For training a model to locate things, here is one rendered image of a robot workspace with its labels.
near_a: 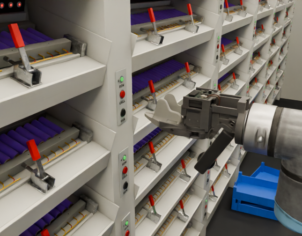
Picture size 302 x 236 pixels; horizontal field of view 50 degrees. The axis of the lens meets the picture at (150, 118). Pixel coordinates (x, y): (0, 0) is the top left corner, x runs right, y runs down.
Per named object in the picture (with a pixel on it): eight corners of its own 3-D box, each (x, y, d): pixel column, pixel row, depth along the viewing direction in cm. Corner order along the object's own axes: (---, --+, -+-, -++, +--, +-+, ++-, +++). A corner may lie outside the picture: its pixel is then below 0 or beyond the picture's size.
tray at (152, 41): (210, 40, 125) (224, 3, 118) (126, 75, 75) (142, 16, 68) (165, 20, 131) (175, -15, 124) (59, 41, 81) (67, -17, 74)
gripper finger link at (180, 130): (166, 114, 68) (206, 122, 64) (165, 122, 69) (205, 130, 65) (156, 122, 64) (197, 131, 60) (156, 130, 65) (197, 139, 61)
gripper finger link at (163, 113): (145, 92, 68) (186, 99, 64) (145, 119, 71) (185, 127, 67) (137, 97, 66) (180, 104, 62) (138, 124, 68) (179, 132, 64)
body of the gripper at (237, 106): (193, 85, 67) (254, 94, 62) (191, 124, 70) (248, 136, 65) (179, 96, 61) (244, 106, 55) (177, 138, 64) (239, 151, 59)
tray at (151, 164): (204, 131, 139) (216, 103, 132) (130, 211, 89) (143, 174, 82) (163, 110, 145) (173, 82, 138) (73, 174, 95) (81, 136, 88)
